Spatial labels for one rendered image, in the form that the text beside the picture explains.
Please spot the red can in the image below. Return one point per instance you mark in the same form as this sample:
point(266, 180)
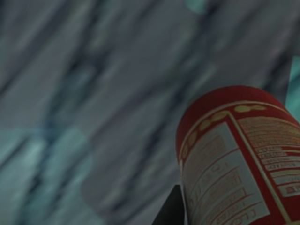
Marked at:
point(234, 150)

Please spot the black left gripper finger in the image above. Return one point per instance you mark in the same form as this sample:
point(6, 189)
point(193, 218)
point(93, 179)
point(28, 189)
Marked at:
point(172, 208)

